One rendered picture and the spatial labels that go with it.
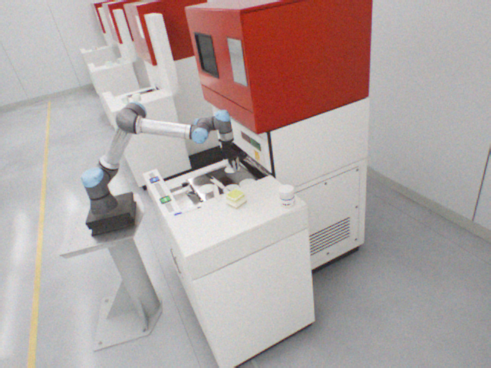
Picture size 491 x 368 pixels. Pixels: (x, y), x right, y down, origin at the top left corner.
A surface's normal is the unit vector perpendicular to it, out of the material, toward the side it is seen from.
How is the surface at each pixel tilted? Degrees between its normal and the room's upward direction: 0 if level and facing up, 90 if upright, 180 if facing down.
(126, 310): 90
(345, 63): 90
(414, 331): 0
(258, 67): 90
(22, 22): 90
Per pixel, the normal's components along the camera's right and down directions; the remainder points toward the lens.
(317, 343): -0.14, -0.85
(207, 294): 0.44, 0.40
